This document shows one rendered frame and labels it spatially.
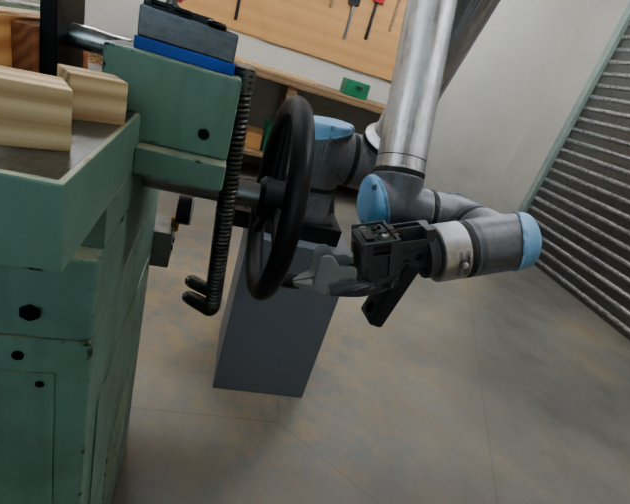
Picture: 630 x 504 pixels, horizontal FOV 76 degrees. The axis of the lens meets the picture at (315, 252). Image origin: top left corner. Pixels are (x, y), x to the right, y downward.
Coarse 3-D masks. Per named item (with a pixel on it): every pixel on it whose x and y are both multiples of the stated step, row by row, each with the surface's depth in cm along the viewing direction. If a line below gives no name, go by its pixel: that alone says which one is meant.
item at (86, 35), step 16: (48, 0) 38; (64, 0) 40; (80, 0) 44; (48, 16) 39; (64, 16) 41; (80, 16) 45; (48, 32) 39; (64, 32) 41; (80, 32) 43; (96, 32) 43; (48, 48) 40; (64, 48) 42; (80, 48) 44; (96, 48) 44; (48, 64) 41; (64, 64) 43; (80, 64) 48
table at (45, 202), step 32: (96, 64) 62; (96, 128) 33; (128, 128) 37; (0, 160) 22; (32, 160) 24; (64, 160) 25; (96, 160) 28; (128, 160) 40; (160, 160) 43; (192, 160) 43; (224, 160) 46; (0, 192) 22; (32, 192) 22; (64, 192) 23; (96, 192) 29; (0, 224) 22; (32, 224) 23; (64, 224) 23; (0, 256) 23; (32, 256) 24; (64, 256) 24
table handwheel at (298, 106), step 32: (288, 128) 55; (288, 160) 57; (192, 192) 53; (256, 192) 55; (288, 192) 44; (256, 224) 66; (288, 224) 44; (256, 256) 65; (288, 256) 46; (256, 288) 52
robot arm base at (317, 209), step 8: (312, 192) 111; (320, 192) 111; (328, 192) 113; (312, 200) 111; (320, 200) 112; (328, 200) 114; (312, 208) 112; (320, 208) 113; (328, 208) 115; (312, 216) 112; (320, 216) 113; (328, 216) 115; (320, 224) 114
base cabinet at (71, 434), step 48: (144, 240) 66; (144, 288) 77; (0, 336) 36; (96, 336) 39; (0, 384) 37; (48, 384) 38; (96, 384) 44; (0, 432) 40; (48, 432) 41; (96, 432) 48; (0, 480) 43; (48, 480) 44; (96, 480) 56
